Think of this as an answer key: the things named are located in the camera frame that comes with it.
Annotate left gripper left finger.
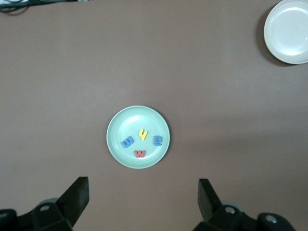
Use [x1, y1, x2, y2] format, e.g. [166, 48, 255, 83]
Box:
[0, 176, 90, 231]

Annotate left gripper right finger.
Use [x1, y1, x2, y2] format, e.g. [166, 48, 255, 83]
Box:
[193, 178, 295, 231]

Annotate blue lowercase letter m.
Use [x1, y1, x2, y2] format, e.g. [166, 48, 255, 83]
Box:
[121, 136, 135, 148]

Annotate green plate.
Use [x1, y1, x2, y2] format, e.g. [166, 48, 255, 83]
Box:
[106, 105, 171, 169]

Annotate beige plate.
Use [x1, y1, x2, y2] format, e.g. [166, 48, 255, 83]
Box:
[263, 0, 308, 64]

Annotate cable bundle under table edge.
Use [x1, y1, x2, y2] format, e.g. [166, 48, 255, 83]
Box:
[0, 0, 80, 15]

